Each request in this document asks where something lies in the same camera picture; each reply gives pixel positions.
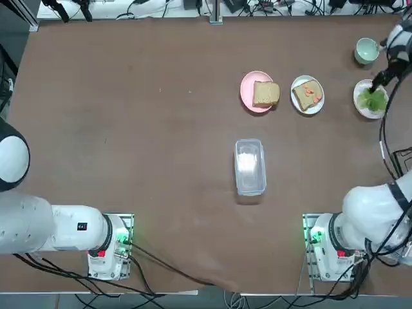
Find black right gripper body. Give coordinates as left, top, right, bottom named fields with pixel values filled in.
left=382, top=59, right=406, bottom=84

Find green lettuce leaf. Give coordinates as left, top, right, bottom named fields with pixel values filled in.
left=358, top=89, right=388, bottom=112

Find pale green bowl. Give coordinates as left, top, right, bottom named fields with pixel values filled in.
left=355, top=37, right=380, bottom=66

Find orange carrot slices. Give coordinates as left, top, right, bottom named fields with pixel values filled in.
left=302, top=86, right=323, bottom=104

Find brown bread slice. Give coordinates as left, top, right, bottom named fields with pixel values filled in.
left=252, top=80, right=281, bottom=109
left=292, top=80, right=324, bottom=112

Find pale pinkish plate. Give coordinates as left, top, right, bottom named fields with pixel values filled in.
left=353, top=79, right=389, bottom=119

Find white round plate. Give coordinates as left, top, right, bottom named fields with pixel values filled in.
left=290, top=75, right=325, bottom=115

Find pink round plate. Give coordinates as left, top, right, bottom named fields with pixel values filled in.
left=239, top=70, right=277, bottom=113

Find clear plastic container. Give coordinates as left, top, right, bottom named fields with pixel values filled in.
left=234, top=138, right=268, bottom=196

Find black tripod legs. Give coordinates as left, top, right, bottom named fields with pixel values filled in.
left=41, top=0, right=94, bottom=23

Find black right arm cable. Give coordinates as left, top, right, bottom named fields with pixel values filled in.
left=378, top=73, right=412, bottom=181

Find black wire cup rack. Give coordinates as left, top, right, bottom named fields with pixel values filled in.
left=392, top=148, right=412, bottom=178

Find silver aluminium post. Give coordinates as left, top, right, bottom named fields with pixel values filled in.
left=209, top=0, right=223, bottom=25

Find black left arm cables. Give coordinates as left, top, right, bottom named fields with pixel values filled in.
left=12, top=241, right=226, bottom=297

